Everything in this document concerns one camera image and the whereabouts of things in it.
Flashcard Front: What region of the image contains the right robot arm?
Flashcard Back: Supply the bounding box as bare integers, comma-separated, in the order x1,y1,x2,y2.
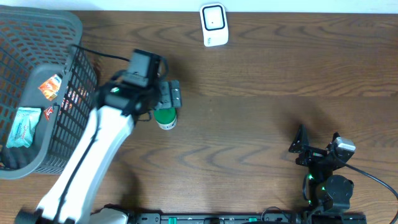
289,124,356,223

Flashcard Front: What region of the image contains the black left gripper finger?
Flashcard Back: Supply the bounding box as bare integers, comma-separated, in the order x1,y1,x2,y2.
159,82,171,110
169,80,182,108

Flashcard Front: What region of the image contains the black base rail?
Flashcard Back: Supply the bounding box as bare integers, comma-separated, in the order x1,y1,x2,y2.
93,212,368,224

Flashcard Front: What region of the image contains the teal white tissue pack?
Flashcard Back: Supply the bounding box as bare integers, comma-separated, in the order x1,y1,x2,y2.
6,107,42,148

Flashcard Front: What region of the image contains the red chocolate bar wrapper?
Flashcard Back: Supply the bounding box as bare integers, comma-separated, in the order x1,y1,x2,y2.
44,106,55,121

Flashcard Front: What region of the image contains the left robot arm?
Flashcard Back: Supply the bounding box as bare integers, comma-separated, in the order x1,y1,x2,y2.
14,49,182,223

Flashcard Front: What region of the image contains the orange snack packet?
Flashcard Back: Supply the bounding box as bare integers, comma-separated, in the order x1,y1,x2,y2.
38,74,62,101

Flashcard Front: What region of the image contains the left camera cable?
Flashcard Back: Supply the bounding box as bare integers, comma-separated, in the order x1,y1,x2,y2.
71,44,131,62

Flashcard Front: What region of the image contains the right camera cable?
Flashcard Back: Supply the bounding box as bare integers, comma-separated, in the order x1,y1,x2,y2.
329,149,398,224

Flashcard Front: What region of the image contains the camera cable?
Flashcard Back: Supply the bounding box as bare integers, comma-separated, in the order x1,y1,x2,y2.
71,44,131,62
329,149,398,224

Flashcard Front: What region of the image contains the green lid white jar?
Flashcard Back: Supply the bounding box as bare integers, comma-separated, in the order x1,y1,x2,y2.
154,108,178,130

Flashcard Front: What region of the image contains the grey plastic mesh basket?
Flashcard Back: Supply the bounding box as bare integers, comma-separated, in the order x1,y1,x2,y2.
1,6,97,179

